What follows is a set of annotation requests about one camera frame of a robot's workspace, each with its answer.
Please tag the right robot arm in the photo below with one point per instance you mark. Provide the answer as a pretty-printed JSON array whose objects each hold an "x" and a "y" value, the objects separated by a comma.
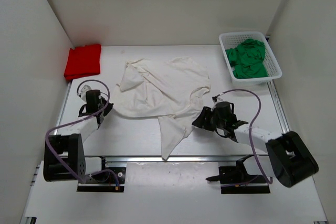
[{"x": 290, "y": 160}]

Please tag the white t-shirt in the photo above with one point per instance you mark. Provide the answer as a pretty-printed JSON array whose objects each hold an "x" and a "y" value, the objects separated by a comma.
[{"x": 171, "y": 91}]

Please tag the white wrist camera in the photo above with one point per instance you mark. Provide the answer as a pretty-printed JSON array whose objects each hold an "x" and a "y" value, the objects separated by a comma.
[
  {"x": 83, "y": 91},
  {"x": 217, "y": 99}
]

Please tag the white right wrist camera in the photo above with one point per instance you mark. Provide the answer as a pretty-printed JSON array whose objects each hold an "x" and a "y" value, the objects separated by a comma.
[{"x": 217, "y": 99}]

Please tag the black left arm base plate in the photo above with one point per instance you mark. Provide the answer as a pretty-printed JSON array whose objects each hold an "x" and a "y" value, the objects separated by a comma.
[{"x": 106, "y": 182}]

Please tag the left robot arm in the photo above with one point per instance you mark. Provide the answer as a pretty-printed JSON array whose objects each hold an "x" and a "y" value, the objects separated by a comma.
[{"x": 64, "y": 157}]

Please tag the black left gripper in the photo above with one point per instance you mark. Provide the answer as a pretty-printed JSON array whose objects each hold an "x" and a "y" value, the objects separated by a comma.
[{"x": 108, "y": 107}]

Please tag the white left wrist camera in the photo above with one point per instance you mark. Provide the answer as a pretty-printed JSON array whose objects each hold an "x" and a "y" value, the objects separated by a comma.
[{"x": 83, "y": 91}]

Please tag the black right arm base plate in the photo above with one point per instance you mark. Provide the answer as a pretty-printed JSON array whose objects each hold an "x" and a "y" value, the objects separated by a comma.
[{"x": 236, "y": 180}]

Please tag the aluminium table edge rail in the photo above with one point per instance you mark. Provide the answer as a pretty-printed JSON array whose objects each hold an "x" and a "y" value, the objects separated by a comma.
[{"x": 172, "y": 159}]

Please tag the white plastic basket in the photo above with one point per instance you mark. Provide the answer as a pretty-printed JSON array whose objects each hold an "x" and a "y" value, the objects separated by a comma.
[{"x": 232, "y": 40}]

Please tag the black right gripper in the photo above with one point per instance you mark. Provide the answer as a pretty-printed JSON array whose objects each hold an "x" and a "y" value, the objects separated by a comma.
[{"x": 203, "y": 121}]

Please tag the red t-shirt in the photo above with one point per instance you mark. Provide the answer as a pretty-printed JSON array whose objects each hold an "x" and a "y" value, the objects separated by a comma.
[{"x": 83, "y": 61}]

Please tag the green t-shirt in basket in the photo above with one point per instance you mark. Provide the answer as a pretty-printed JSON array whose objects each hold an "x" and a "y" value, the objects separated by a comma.
[{"x": 247, "y": 59}]

